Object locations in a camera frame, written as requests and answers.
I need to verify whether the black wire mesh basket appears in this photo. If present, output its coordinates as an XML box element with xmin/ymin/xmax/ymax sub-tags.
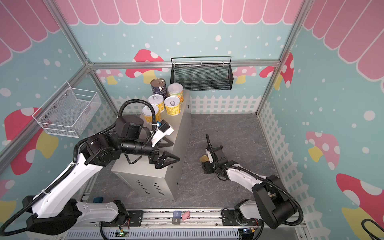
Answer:
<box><xmin>170</xmin><ymin>56</ymin><xmax>234</xmax><ymax>91</ymax></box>

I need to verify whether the grey small block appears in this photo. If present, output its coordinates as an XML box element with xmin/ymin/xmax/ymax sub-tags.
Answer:
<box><xmin>172</xmin><ymin>211</ymin><xmax>182</xmax><ymax>225</ymax></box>

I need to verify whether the teal small object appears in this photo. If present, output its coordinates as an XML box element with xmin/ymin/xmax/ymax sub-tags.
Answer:
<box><xmin>93</xmin><ymin>197</ymin><xmax>104</xmax><ymax>204</ymax></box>

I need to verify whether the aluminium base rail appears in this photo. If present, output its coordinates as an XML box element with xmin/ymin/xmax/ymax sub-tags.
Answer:
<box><xmin>56</xmin><ymin>208</ymin><xmax>310</xmax><ymax>240</ymax></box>

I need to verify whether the pink small object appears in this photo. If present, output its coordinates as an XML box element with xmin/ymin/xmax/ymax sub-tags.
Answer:
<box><xmin>181</xmin><ymin>211</ymin><xmax>191</xmax><ymax>221</ymax></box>

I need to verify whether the gold sardine tin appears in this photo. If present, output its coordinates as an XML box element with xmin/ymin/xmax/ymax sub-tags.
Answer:
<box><xmin>200</xmin><ymin>155</ymin><xmax>210</xmax><ymax>163</ymax></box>

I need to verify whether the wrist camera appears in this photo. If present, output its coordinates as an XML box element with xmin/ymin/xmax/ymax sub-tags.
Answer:
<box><xmin>151</xmin><ymin>120</ymin><xmax>174</xmax><ymax>147</ymax></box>
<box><xmin>206</xmin><ymin>149</ymin><xmax>214</xmax><ymax>163</ymax></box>

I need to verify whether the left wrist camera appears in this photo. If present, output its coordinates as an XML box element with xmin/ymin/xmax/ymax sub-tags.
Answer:
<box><xmin>151</xmin><ymin>120</ymin><xmax>174</xmax><ymax>147</ymax></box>

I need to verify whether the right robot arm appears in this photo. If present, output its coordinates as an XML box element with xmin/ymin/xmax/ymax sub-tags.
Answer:
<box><xmin>201</xmin><ymin>135</ymin><xmax>304</xmax><ymax>229</ymax></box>

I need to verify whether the yellow can pull-tab lid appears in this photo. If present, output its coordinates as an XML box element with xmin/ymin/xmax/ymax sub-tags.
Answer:
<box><xmin>148</xmin><ymin>94</ymin><xmax>165</xmax><ymax>113</ymax></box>
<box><xmin>142</xmin><ymin>105</ymin><xmax>162</xmax><ymax>125</ymax></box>
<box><xmin>164</xmin><ymin>96</ymin><xmax>181</xmax><ymax>116</ymax></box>

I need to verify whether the grey metal cabinet counter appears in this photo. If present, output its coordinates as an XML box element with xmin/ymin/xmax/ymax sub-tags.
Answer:
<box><xmin>112</xmin><ymin>90</ymin><xmax>192</xmax><ymax>201</ymax></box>

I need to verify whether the yellow can white lid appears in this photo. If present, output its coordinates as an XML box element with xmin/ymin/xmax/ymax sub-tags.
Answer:
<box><xmin>168</xmin><ymin>83</ymin><xmax>184</xmax><ymax>104</ymax></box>

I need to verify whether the dark blue tall can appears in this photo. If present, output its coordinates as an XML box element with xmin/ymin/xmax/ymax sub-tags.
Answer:
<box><xmin>150</xmin><ymin>78</ymin><xmax>168</xmax><ymax>99</ymax></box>

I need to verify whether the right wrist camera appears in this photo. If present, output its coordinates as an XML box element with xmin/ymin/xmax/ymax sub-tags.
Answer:
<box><xmin>206</xmin><ymin>149</ymin><xmax>214</xmax><ymax>163</ymax></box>

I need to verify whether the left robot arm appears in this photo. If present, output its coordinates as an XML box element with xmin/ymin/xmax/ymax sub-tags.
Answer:
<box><xmin>1</xmin><ymin>100</ymin><xmax>180</xmax><ymax>237</ymax></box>

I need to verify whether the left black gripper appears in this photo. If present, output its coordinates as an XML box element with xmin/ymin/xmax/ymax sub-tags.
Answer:
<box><xmin>121</xmin><ymin>138</ymin><xmax>181</xmax><ymax>170</ymax></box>

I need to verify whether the white wire mesh basket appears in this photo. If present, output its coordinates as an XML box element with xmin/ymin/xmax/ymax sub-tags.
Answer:
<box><xmin>32</xmin><ymin>82</ymin><xmax>102</xmax><ymax>138</ymax></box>

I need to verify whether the green circuit board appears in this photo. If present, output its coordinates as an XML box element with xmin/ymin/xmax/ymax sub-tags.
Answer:
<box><xmin>116</xmin><ymin>230</ymin><xmax>130</xmax><ymax>238</ymax></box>

